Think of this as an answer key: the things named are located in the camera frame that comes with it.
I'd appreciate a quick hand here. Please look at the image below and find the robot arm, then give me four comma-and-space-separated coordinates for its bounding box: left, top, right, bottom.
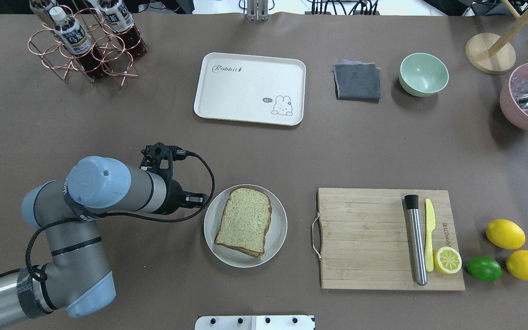
0, 143, 213, 329

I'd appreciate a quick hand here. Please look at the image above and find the white round plate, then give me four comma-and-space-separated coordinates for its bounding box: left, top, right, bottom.
203, 184, 288, 268

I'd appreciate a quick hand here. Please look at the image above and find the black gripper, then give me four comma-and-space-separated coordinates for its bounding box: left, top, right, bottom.
139, 143, 209, 215

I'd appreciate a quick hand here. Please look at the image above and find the bamboo cutting board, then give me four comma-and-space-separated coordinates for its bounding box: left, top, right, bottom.
317, 187, 465, 291

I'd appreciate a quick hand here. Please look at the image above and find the grey folded cloth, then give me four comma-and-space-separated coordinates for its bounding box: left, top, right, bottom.
333, 60, 381, 101

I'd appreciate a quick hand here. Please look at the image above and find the half lemon slice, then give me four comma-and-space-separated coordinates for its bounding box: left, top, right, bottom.
434, 246, 462, 275

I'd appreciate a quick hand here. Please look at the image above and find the copper wire bottle rack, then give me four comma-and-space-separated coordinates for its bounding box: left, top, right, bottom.
28, 0, 147, 86

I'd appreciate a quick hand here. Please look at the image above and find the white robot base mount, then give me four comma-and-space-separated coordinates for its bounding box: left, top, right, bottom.
194, 315, 316, 330

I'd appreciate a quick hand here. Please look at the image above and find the yellow lemon upper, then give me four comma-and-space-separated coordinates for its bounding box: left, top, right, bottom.
485, 219, 526, 249

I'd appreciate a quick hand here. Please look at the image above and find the cream rabbit tray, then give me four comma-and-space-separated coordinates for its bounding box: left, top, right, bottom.
193, 52, 306, 126

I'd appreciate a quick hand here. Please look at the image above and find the tea bottle upper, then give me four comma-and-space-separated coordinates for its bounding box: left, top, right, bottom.
49, 6, 105, 79

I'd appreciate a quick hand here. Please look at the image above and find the tea bottle lower left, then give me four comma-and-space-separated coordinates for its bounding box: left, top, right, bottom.
98, 0, 147, 58

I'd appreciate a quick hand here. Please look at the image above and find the bread slice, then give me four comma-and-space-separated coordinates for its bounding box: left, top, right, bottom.
214, 187, 272, 258

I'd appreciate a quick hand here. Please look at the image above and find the wooden mug tree stand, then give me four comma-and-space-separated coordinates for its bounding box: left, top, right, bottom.
465, 8, 528, 75

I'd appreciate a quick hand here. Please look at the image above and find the yellow plastic knife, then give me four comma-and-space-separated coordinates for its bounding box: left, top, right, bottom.
424, 198, 436, 272

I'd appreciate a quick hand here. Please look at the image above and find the tea bottle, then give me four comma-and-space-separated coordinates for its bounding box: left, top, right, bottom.
49, 6, 105, 79
29, 0, 60, 28
98, 0, 147, 58

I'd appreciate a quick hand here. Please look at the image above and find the tea bottle lower right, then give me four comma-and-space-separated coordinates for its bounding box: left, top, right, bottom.
29, 0, 60, 28

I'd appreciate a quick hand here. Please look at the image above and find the aluminium frame post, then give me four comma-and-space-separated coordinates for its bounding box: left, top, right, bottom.
244, 0, 270, 22

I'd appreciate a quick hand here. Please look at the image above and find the mint green bowl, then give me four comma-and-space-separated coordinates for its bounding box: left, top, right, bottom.
399, 53, 449, 97

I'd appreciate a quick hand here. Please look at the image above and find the steel muddler black tip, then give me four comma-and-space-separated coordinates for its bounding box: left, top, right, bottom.
404, 194, 428, 286

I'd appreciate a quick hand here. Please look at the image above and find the green lime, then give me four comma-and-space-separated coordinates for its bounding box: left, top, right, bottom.
465, 256, 503, 282

